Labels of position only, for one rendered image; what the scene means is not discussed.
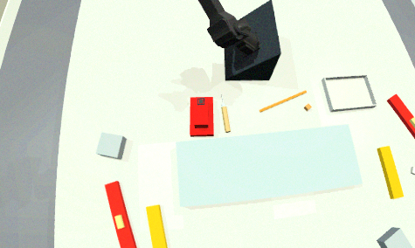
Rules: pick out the red flat bar with pale yellow patch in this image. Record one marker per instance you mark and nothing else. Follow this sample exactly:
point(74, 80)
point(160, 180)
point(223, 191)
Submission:
point(119, 215)
point(403, 113)

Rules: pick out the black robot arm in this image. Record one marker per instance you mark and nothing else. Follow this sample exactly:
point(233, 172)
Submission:
point(226, 30)

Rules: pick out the red rectangular block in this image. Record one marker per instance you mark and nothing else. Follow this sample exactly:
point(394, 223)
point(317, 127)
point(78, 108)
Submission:
point(201, 116)

